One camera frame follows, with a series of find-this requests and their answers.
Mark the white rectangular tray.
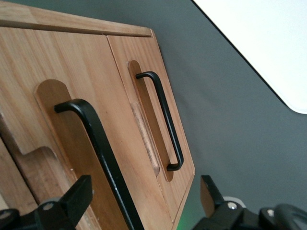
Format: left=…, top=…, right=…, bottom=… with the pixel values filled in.
left=191, top=0, right=307, bottom=115

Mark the wooden drawer with notch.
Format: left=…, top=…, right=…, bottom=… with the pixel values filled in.
left=0, top=25, right=175, bottom=230

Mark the thin black drawer handle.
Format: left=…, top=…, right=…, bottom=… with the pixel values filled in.
left=135, top=71, right=185, bottom=172

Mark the thick black drawer handle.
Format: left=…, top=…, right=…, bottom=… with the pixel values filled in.
left=54, top=98, right=146, bottom=230

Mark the wooden drawer with groove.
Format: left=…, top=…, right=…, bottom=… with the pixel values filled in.
left=105, top=30, right=195, bottom=227

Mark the dark wrist cable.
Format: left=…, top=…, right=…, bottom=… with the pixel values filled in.
left=271, top=203, right=307, bottom=230

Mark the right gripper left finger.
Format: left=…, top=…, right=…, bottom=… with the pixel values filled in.
left=20, top=174, right=94, bottom=230

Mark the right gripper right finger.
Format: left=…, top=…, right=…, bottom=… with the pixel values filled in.
left=191, top=175, right=259, bottom=230

